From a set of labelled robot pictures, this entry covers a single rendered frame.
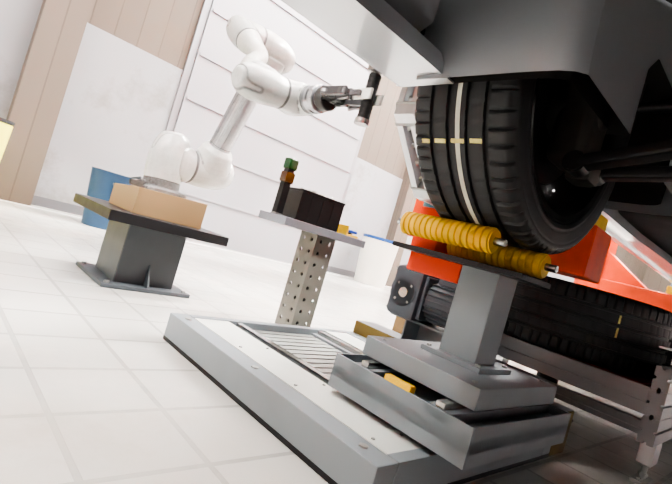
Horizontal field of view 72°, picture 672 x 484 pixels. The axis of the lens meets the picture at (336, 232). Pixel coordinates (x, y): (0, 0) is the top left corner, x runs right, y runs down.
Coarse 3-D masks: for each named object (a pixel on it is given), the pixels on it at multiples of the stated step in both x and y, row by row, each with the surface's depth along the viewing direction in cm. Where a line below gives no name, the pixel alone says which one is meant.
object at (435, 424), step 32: (352, 384) 102; (384, 384) 96; (416, 384) 108; (384, 416) 94; (416, 416) 89; (448, 416) 85; (480, 416) 94; (512, 416) 104; (544, 416) 104; (448, 448) 83; (480, 448) 84; (512, 448) 94
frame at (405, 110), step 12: (408, 96) 108; (396, 108) 108; (408, 108) 106; (396, 120) 109; (408, 120) 106; (408, 132) 110; (408, 144) 111; (408, 156) 112; (408, 168) 115; (420, 180) 117; (420, 192) 116
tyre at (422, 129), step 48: (432, 96) 96; (480, 96) 87; (528, 96) 85; (432, 144) 99; (480, 144) 89; (528, 144) 89; (432, 192) 106; (480, 192) 95; (528, 192) 92; (528, 240) 99; (576, 240) 114
